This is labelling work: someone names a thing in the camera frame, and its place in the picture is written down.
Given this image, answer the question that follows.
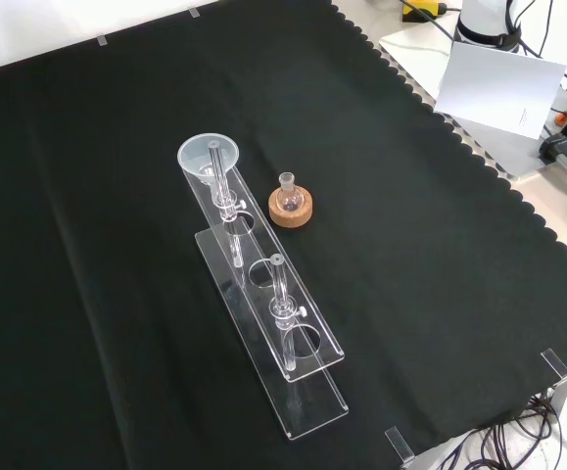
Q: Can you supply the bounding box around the pale board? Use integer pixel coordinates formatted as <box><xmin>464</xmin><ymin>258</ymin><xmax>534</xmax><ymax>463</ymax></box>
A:
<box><xmin>433</xmin><ymin>40</ymin><xmax>567</xmax><ymax>141</ymax></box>

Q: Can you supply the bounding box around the black bench cloth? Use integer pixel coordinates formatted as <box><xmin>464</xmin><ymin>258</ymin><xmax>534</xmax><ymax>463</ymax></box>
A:
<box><xmin>0</xmin><ymin>0</ymin><xmax>567</xmax><ymax>470</ymax></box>

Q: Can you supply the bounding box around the clear acrylic funnel stand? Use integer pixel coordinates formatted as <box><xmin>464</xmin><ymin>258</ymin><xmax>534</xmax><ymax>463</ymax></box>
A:
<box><xmin>183</xmin><ymin>140</ymin><xmax>351</xmax><ymax>444</ymax></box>

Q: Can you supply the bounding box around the grey metal bench leg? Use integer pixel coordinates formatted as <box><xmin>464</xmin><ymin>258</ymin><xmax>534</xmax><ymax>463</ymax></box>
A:
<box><xmin>545</xmin><ymin>375</ymin><xmax>567</xmax><ymax>428</ymax></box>

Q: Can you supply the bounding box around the clear cloth clip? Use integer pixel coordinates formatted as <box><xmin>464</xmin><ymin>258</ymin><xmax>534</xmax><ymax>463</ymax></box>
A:
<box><xmin>541</xmin><ymin>348</ymin><xmax>567</xmax><ymax>381</ymax></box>
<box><xmin>384</xmin><ymin>425</ymin><xmax>417</xmax><ymax>464</ymax></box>

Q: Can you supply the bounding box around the translucent plastic funnel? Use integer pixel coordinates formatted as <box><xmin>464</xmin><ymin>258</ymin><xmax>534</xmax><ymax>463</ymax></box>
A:
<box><xmin>176</xmin><ymin>131</ymin><xmax>240</xmax><ymax>186</ymax></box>

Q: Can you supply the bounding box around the cork ring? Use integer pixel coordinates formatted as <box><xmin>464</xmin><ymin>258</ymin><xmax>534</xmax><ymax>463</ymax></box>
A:
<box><xmin>268</xmin><ymin>181</ymin><xmax>316</xmax><ymax>228</ymax></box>

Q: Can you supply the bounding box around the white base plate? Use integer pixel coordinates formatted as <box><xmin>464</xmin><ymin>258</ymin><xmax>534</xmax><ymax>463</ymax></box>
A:
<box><xmin>378</xmin><ymin>21</ymin><xmax>567</xmax><ymax>185</ymax></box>

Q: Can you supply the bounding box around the yellow stop button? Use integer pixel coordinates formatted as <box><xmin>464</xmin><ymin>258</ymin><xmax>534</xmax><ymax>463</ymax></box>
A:
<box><xmin>400</xmin><ymin>0</ymin><xmax>449</xmax><ymax>24</ymax></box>

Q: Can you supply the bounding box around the small round-bottom glass flask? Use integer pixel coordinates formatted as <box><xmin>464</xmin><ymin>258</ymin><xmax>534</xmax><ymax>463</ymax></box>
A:
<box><xmin>276</xmin><ymin>171</ymin><xmax>306</xmax><ymax>213</ymax></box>

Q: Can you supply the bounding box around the black floor cable bundle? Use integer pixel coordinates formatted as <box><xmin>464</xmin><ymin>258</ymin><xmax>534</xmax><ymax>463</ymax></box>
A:
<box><xmin>434</xmin><ymin>391</ymin><xmax>566</xmax><ymax>470</ymax></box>

